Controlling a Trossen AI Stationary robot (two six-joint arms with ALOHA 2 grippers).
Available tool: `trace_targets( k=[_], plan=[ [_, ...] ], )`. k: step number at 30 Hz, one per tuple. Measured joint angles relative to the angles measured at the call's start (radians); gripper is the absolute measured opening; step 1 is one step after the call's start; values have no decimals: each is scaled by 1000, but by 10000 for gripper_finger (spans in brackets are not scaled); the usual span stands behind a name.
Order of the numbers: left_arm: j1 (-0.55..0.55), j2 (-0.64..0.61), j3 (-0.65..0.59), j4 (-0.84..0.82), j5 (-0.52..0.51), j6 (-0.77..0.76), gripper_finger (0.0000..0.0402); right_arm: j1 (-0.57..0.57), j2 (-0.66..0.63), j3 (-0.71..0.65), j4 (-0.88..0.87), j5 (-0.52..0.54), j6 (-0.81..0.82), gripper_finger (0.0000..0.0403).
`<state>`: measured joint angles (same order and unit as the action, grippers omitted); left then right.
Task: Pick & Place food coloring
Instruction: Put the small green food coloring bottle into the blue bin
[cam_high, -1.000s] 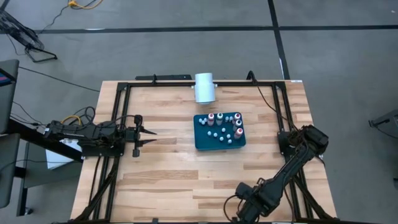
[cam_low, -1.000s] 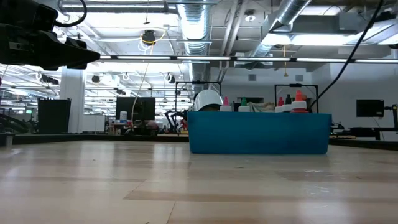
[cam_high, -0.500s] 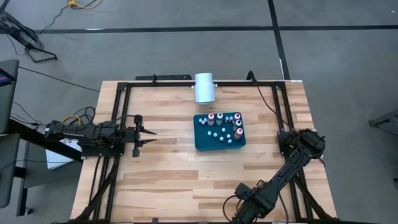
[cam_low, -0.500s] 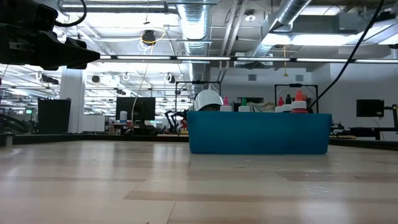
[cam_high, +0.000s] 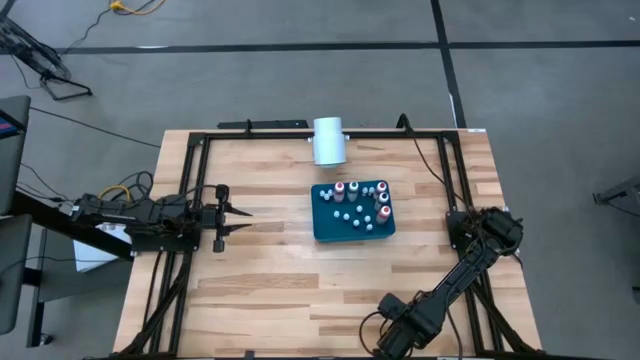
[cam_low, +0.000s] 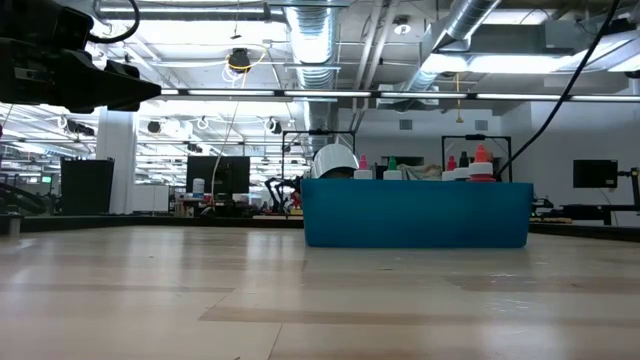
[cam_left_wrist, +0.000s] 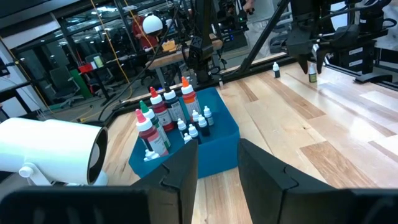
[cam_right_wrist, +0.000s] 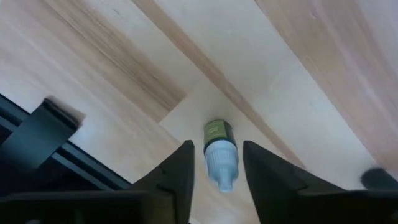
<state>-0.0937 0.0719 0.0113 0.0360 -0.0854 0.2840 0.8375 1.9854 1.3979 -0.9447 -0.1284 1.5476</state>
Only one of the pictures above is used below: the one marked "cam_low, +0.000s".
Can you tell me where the white building column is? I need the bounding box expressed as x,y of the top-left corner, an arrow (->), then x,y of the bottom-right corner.
96,107 -> 138,216

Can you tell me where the black metal frame stand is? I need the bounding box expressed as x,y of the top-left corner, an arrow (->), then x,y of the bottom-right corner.
440,133 -> 513,184
280,128 -> 357,221

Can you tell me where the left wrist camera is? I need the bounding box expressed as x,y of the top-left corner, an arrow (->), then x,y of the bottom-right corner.
0,0 -> 95,49

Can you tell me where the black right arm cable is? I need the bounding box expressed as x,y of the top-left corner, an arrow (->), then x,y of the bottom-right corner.
493,0 -> 622,177

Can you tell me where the grey rectangular air duct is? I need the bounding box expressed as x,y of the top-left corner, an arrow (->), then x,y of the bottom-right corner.
479,9 -> 640,56

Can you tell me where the light crumpled cloth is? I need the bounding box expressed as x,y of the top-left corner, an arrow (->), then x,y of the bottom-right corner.
399,163 -> 444,181

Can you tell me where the blue plastic bin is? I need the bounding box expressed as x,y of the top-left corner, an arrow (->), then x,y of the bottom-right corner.
300,178 -> 535,250

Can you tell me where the green-capped large colouring bottle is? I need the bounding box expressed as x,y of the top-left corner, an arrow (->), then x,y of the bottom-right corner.
382,156 -> 404,181

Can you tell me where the pink-capped large colouring bottle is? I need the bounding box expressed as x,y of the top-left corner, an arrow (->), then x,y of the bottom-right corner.
353,154 -> 374,181

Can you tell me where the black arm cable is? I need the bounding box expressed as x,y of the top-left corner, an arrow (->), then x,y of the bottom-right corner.
85,0 -> 141,45
493,0 -> 622,177

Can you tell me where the black overhead camera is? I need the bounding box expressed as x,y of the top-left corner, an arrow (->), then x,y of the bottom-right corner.
227,47 -> 253,75

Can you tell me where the black background desk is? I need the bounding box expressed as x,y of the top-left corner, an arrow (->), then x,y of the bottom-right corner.
562,202 -> 640,224

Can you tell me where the black standing monitor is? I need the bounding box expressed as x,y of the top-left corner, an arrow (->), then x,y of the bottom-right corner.
185,155 -> 252,209

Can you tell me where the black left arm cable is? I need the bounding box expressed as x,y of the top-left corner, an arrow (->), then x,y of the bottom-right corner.
85,0 -> 141,45

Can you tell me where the black cabinet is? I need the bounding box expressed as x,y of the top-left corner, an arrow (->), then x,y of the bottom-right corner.
60,157 -> 116,216

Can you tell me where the orange-capped large colouring bottle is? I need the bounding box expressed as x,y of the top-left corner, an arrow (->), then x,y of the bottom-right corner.
467,143 -> 497,183

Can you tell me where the round silver air duct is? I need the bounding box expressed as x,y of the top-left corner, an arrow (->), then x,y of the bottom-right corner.
399,0 -> 504,94
284,0 -> 346,151

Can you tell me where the yellow hanging pendant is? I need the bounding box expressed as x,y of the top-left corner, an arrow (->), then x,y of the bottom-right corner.
454,72 -> 464,125

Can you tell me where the black table frame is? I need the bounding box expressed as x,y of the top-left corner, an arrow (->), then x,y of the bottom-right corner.
0,213 -> 640,240

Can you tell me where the long ceiling light strip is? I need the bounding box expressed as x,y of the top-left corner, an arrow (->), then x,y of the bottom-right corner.
139,87 -> 640,102

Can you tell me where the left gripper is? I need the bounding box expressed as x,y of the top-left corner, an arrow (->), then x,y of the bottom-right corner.
0,37 -> 162,114

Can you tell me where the white plastic pipe cylinder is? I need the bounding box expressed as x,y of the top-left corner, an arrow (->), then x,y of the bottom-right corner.
311,143 -> 360,180

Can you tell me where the wall-mounted black monitor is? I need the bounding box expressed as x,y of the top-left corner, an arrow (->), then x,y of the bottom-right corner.
573,159 -> 620,190

